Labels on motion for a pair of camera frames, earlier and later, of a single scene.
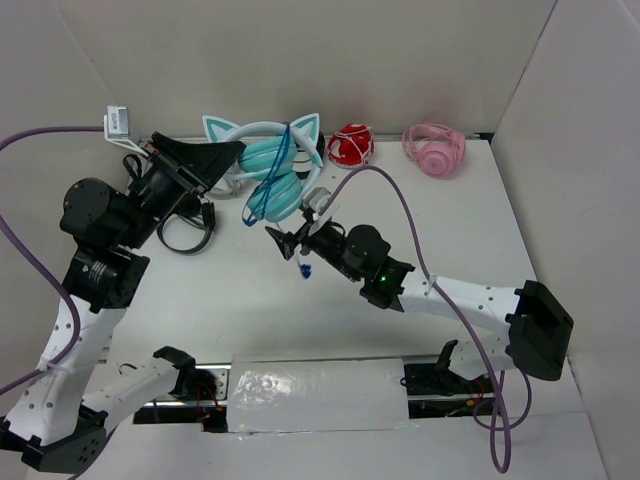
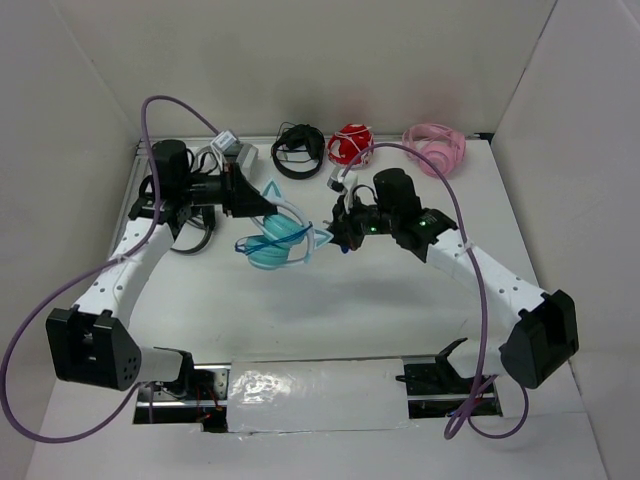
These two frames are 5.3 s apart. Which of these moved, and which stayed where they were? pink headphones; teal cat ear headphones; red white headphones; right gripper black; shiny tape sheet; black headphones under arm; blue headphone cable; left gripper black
Moved: teal cat ear headphones; left gripper black; right gripper black; blue headphone cable
Stayed: pink headphones; red white headphones; shiny tape sheet; black headphones under arm
